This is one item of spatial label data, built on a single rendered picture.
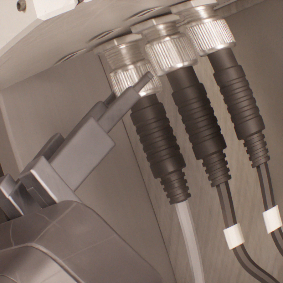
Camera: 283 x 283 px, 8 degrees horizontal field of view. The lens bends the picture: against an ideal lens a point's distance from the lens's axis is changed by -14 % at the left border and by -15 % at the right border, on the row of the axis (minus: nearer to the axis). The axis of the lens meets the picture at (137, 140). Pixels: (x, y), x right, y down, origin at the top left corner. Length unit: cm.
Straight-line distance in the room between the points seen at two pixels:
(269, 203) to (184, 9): 7
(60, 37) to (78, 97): 19
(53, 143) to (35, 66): 3
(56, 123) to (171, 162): 11
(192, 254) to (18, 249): 9
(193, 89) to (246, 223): 9
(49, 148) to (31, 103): 11
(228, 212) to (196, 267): 4
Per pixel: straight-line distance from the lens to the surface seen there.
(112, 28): 65
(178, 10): 62
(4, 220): 166
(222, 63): 62
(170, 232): 79
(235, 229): 66
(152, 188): 79
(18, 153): 78
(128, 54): 69
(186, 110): 66
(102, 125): 67
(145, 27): 65
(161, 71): 66
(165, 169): 69
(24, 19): 53
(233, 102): 62
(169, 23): 66
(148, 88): 69
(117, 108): 67
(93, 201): 79
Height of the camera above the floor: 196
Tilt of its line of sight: 41 degrees down
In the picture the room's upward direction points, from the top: 1 degrees clockwise
